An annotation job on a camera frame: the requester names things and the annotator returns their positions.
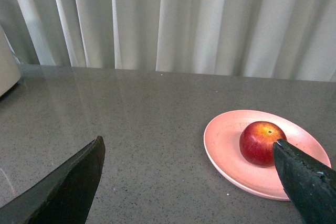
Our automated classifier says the red yellow apple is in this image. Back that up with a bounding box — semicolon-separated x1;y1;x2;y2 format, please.
239;121;287;168

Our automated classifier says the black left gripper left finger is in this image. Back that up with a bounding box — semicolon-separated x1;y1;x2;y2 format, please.
1;136;106;223

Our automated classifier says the white curtain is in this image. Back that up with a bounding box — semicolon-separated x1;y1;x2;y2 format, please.
1;0;335;82

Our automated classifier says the white appliance at left edge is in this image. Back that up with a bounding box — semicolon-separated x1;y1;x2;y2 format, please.
0;27;21;96

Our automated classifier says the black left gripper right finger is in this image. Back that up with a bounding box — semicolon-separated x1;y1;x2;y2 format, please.
273;139;335;223

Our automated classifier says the pink plate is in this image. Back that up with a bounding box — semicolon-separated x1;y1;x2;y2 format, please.
204;110;331;201

